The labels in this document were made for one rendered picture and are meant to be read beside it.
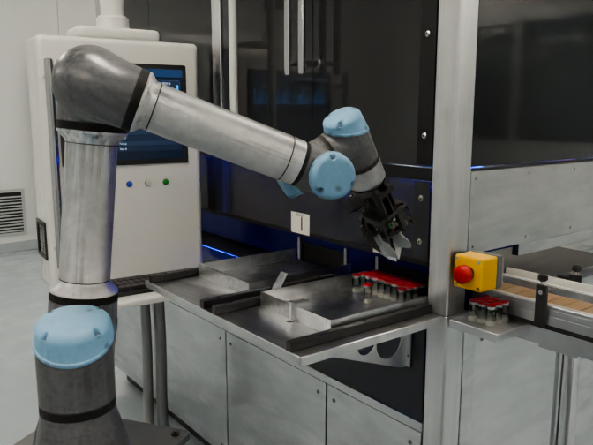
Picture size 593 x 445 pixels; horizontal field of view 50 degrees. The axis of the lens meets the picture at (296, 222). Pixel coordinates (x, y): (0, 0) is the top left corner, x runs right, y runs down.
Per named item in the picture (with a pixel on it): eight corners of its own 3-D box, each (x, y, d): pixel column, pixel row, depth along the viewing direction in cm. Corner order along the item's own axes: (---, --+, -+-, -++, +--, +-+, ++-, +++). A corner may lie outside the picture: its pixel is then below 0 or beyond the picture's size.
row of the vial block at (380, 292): (363, 289, 164) (363, 271, 163) (414, 305, 150) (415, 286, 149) (356, 290, 163) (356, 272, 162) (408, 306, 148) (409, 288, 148)
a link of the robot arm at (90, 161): (38, 380, 104) (52, 39, 96) (49, 348, 118) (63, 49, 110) (114, 380, 107) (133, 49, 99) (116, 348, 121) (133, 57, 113)
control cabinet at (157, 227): (183, 259, 233) (176, 38, 219) (206, 269, 217) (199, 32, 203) (38, 278, 205) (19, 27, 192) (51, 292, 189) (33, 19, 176)
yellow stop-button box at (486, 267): (474, 281, 142) (476, 249, 141) (501, 288, 136) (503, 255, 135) (452, 286, 138) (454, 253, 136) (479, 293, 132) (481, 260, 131)
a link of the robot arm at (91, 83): (57, 23, 86) (371, 151, 100) (66, 33, 96) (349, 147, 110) (30, 103, 87) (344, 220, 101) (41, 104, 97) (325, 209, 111)
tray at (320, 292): (366, 282, 170) (366, 270, 169) (441, 306, 149) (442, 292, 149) (260, 305, 150) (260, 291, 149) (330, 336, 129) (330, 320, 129)
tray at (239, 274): (295, 259, 198) (295, 247, 197) (350, 275, 178) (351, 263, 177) (198, 275, 178) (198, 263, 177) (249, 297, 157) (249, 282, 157)
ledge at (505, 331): (486, 314, 149) (487, 307, 149) (536, 329, 139) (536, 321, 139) (448, 327, 141) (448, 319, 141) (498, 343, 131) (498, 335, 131)
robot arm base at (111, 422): (91, 490, 92) (86, 426, 90) (8, 471, 97) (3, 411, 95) (147, 440, 106) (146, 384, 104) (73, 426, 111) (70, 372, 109)
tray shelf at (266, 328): (285, 261, 202) (285, 256, 202) (463, 317, 147) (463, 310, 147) (145, 286, 174) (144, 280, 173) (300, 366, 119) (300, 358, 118)
